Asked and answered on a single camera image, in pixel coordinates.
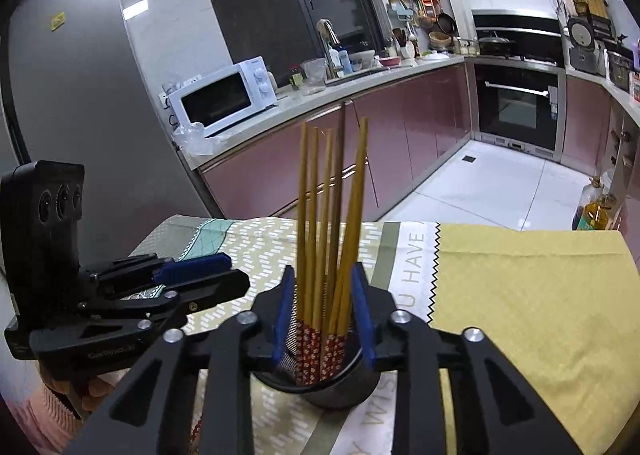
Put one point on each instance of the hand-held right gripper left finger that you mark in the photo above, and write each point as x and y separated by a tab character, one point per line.
282	315

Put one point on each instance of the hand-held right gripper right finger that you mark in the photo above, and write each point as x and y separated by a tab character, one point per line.
364	315

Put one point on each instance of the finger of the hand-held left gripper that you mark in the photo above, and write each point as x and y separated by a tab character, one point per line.
192	267
215	290

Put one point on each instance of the bundle of bamboo chopsticks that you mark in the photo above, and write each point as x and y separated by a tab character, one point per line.
305	235

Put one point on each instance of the black mesh utensil holder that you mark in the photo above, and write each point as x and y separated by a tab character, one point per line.
330	392

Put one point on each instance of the dark brown chopstick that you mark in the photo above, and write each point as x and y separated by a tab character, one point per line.
340	175

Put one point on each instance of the person's left forearm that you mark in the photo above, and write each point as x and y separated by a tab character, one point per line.
45	420

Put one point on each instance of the person's left hand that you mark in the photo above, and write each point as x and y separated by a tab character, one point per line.
97	387

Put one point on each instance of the clear plastic bag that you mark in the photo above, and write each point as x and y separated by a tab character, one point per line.
197	142

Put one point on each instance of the patterned patchwork tablecloth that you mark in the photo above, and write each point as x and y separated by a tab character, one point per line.
500	310

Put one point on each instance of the grey refrigerator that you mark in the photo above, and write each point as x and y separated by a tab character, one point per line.
100	110

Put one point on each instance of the white microwave oven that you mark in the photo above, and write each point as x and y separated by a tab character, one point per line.
215	100

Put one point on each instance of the pink base cabinet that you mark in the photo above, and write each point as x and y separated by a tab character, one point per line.
585	125
400	135

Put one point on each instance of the dark sauce bottle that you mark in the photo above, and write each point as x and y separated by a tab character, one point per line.
297	80

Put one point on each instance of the white soap bottle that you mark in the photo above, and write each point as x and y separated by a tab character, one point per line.
334	62

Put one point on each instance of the steel kitchen faucet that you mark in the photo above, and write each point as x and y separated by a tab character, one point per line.
331	60

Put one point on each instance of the cooking oil bottle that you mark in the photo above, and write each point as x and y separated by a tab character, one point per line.
595	215

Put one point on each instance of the blue soap bottle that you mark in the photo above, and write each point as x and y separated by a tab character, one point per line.
345	64

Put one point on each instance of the pink bowl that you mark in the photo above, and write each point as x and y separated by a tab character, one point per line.
389	62

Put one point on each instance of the built-in black oven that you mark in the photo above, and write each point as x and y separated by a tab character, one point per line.
515	110

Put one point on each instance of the dark kitchen window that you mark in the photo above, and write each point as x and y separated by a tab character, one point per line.
260	10

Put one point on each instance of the white plate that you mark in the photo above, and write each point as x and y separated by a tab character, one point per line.
434	56

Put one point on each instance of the black wok with lid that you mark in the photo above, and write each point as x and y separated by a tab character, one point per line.
495	46

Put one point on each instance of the hanging black frying pan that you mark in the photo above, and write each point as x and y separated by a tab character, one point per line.
446	24

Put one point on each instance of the black range hood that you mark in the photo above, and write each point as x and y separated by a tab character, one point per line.
515	22

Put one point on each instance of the grey rice cooker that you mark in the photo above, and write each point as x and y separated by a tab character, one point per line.
582	47

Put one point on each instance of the steel cooking pot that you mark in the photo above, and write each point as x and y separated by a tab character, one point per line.
619	70

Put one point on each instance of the wooden cutting board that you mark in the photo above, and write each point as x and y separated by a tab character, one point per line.
595	2

